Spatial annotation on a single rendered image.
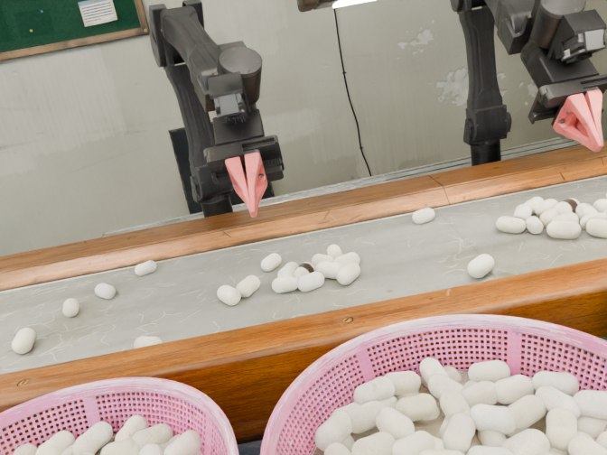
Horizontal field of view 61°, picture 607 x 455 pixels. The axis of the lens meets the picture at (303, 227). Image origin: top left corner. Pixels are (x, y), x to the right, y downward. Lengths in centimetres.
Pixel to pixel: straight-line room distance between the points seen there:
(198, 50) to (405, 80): 202
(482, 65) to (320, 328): 79
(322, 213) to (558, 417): 51
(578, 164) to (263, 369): 63
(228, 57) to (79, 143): 210
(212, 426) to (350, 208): 48
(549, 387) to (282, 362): 21
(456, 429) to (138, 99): 245
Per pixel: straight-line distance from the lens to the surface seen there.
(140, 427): 48
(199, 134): 104
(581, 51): 79
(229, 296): 60
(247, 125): 72
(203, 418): 43
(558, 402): 42
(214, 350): 49
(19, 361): 67
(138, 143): 273
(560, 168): 91
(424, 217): 76
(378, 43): 276
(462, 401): 42
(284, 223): 81
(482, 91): 115
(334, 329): 47
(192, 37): 91
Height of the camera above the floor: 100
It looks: 19 degrees down
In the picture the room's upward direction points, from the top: 11 degrees counter-clockwise
